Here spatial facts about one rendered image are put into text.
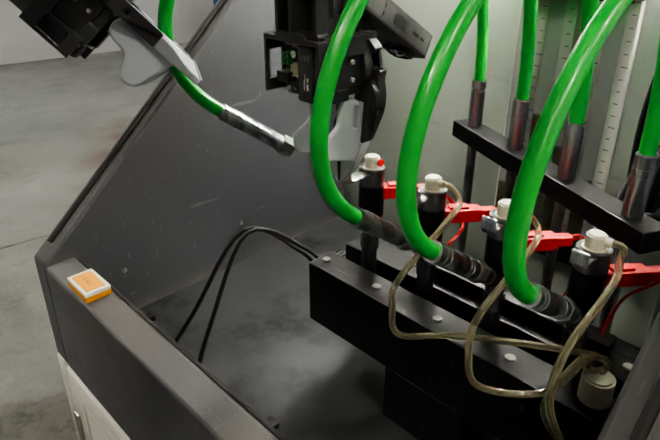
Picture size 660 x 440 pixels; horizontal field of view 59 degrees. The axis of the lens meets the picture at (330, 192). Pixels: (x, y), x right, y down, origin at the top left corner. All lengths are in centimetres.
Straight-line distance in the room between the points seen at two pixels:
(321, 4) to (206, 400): 36
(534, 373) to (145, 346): 37
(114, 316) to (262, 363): 20
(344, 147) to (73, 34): 27
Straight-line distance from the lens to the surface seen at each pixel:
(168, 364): 61
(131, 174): 81
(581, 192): 62
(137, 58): 59
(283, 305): 87
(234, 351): 79
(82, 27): 60
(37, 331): 240
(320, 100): 42
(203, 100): 62
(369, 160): 61
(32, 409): 208
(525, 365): 57
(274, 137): 65
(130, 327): 66
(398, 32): 56
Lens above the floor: 134
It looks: 25 degrees down
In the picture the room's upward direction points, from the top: straight up
